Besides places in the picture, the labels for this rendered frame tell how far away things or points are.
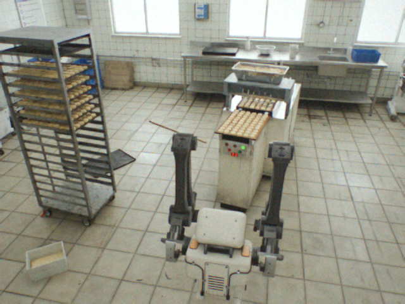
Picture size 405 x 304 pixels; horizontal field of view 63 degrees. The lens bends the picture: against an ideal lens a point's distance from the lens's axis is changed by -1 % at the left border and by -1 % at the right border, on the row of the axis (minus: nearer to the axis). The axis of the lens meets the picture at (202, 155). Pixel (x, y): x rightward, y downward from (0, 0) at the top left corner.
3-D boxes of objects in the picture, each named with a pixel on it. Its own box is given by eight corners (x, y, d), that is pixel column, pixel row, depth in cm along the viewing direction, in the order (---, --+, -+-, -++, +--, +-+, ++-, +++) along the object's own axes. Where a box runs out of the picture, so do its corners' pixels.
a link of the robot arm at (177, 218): (169, 227, 155) (180, 229, 154) (173, 206, 159) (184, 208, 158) (173, 231, 164) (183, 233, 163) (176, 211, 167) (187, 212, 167)
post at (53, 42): (93, 217, 330) (56, 38, 244) (92, 219, 327) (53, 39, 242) (90, 216, 330) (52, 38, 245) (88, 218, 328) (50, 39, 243)
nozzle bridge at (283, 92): (231, 100, 407) (232, 72, 390) (291, 108, 384) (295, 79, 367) (222, 109, 380) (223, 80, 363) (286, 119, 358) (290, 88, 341)
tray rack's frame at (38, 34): (118, 196, 372) (92, 28, 282) (92, 226, 330) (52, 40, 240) (70, 186, 389) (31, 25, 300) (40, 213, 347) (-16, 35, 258)
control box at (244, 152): (223, 152, 325) (223, 139, 318) (247, 156, 317) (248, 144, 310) (222, 154, 322) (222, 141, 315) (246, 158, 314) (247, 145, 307)
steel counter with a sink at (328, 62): (182, 102, 631) (180, 35, 569) (190, 90, 690) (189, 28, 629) (373, 116, 574) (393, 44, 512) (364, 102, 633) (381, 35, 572)
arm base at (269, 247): (255, 254, 144) (283, 258, 142) (257, 235, 147) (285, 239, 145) (254, 256, 152) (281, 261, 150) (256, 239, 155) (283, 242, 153)
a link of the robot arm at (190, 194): (171, 137, 151) (195, 139, 149) (174, 131, 156) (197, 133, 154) (175, 210, 173) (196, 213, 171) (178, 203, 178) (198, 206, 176)
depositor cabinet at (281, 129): (247, 130, 525) (250, 78, 483) (293, 138, 503) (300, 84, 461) (220, 171, 423) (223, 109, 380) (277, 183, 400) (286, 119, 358)
